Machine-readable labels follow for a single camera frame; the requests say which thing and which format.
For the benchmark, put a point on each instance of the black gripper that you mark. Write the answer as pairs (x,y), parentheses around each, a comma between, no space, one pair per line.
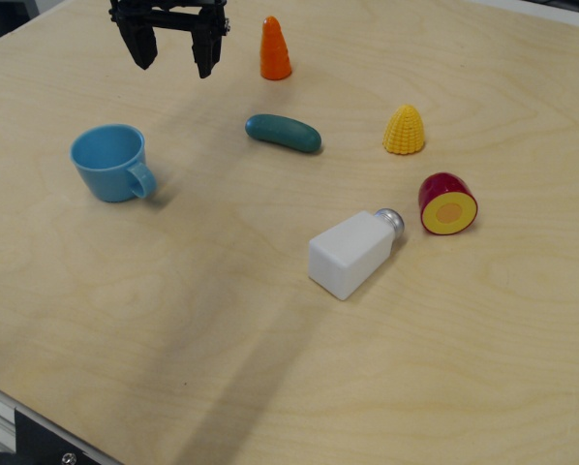
(206,20)

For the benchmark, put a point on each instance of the green toy cucumber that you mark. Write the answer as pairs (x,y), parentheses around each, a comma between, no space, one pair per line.
(284,131)

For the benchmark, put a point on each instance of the blue plastic cup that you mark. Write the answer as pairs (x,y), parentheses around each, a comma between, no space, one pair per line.
(111,161)

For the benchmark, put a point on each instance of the orange toy carrot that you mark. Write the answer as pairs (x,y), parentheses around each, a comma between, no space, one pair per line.
(274,59)

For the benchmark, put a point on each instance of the yellow toy corn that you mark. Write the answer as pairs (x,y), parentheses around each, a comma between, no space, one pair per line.
(404,133)

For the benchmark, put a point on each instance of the white salt shaker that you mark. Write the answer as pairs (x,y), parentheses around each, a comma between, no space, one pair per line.
(343,257)

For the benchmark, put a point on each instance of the red yellow toy fruit half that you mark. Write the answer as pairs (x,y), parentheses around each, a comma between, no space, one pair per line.
(446,203)

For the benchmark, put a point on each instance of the aluminium table frame rail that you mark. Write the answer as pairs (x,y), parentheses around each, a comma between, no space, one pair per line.
(7,433)

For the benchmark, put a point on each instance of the black corner bracket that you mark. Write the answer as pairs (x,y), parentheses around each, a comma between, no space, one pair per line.
(43,443)

